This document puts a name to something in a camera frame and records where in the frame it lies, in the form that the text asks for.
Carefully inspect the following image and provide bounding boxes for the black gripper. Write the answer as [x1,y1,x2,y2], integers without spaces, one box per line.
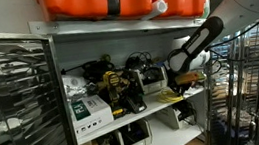
[166,68,190,95]

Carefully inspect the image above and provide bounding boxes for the yellow ethernet cable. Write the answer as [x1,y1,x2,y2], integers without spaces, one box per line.
[154,86,186,106]

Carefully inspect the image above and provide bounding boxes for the white box green label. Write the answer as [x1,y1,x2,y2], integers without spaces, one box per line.
[66,92,116,140]

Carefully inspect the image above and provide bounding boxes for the black battery charger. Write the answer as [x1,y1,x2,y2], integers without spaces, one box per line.
[122,80,149,116]

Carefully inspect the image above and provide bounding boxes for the shiny metal tray rack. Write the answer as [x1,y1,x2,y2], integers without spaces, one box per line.
[193,19,259,145]

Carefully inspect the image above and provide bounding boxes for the white plastic tube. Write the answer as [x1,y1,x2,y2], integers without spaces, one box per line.
[138,0,171,22]

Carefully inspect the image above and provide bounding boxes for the grey metal shelf unit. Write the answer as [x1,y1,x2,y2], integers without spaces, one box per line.
[26,0,224,145]

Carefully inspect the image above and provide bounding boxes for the crumpled white plastic bag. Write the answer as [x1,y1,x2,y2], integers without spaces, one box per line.
[60,71,90,102]

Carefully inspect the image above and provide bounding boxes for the large orange plastic bin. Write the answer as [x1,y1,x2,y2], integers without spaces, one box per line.
[32,0,157,30]

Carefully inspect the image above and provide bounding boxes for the dark metal tray rack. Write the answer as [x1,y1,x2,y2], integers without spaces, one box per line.
[0,19,79,145]

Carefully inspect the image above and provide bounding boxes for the white plastic cable bin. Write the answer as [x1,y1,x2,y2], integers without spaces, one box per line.
[130,62,170,97]

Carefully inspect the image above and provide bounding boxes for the black cable bundle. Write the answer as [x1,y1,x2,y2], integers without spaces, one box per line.
[123,47,165,84]

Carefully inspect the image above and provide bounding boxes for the yellow black cordless drill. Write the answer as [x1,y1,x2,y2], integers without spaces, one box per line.
[100,67,136,120]

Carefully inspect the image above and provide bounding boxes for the black corded power tool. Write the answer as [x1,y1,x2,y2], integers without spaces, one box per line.
[58,52,119,89]

